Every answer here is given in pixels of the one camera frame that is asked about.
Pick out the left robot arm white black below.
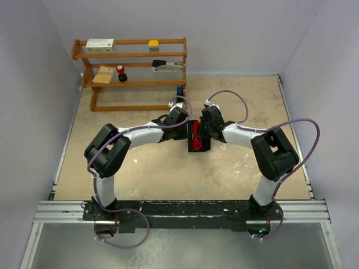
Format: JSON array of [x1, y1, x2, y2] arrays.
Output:
[[84, 106, 190, 220]]

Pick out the red black stamp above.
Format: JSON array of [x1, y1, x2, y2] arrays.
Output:
[[116, 65, 127, 82]]

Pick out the black glasses case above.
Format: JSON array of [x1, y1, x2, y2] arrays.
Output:
[[187, 120, 211, 152]]

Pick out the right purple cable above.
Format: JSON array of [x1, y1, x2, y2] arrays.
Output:
[[206, 90, 321, 242]]

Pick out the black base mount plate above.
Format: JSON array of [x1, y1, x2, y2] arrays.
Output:
[[81, 198, 284, 235]]

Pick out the red sunglasses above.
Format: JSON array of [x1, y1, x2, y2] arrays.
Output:
[[191, 120, 202, 150]]

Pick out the brown spiral notebook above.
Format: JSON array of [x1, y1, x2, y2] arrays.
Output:
[[92, 66, 116, 84]]

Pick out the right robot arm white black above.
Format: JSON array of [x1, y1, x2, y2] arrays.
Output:
[[199, 105, 299, 219]]

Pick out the aluminium frame rail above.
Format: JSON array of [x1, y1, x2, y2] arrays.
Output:
[[33, 74, 332, 225]]

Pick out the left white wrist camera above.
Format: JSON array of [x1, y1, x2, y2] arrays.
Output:
[[168, 101, 185, 111]]

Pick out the white green box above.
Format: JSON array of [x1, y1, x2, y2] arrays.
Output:
[[85, 39, 115, 53]]

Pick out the black white stapler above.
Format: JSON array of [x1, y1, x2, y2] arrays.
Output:
[[152, 59, 183, 73]]

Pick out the wooden three-tier shelf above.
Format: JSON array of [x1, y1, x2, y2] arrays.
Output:
[[71, 38, 187, 112]]

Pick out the blue black stapler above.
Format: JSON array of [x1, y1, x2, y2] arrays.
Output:
[[176, 85, 184, 96]]

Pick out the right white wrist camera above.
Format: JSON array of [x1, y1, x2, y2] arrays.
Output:
[[204, 99, 220, 109]]

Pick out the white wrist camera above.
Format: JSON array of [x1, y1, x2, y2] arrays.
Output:
[[204, 99, 220, 109], [168, 101, 185, 111]]

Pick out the yellow grey eraser block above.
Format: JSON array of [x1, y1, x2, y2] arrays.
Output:
[[148, 40, 159, 52]]

